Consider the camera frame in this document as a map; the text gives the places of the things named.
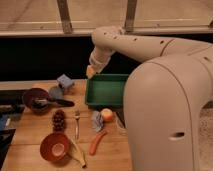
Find peach apple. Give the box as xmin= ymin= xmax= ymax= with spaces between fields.
xmin=101 ymin=108 xmax=114 ymax=122

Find silver fork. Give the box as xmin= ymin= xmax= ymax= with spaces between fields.
xmin=75 ymin=111 xmax=80 ymax=140

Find left metal window post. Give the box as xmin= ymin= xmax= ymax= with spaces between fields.
xmin=57 ymin=0 xmax=73 ymax=34

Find dark grape bunch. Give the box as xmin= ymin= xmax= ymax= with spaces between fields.
xmin=52 ymin=110 xmax=66 ymax=132

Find yellow banana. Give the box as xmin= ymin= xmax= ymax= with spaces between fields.
xmin=68 ymin=140 xmax=86 ymax=168

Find black handled spoon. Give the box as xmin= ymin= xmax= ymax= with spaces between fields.
xmin=33 ymin=98 xmax=75 ymax=107

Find dark objects at left edge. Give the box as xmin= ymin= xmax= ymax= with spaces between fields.
xmin=0 ymin=105 xmax=15 ymax=169

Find orange red bowl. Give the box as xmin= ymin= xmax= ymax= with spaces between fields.
xmin=40 ymin=132 xmax=70 ymax=162

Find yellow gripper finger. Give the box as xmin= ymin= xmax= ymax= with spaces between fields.
xmin=86 ymin=65 xmax=96 ymax=79

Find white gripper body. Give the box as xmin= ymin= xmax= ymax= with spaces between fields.
xmin=89 ymin=50 xmax=111 ymax=73

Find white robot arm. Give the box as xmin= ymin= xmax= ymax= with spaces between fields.
xmin=87 ymin=26 xmax=213 ymax=171

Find orange carrot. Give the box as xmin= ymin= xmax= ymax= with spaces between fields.
xmin=89 ymin=130 xmax=107 ymax=155

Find green plastic tray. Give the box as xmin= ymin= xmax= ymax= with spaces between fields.
xmin=85 ymin=74 xmax=129 ymax=108

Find dark maroon bowl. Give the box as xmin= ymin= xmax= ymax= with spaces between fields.
xmin=22 ymin=88 xmax=49 ymax=113

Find metal window post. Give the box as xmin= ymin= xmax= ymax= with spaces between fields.
xmin=57 ymin=0 xmax=73 ymax=34
xmin=124 ymin=0 xmax=137 ymax=32

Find right metal window post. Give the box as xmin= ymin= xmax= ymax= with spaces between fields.
xmin=124 ymin=0 xmax=137 ymax=32

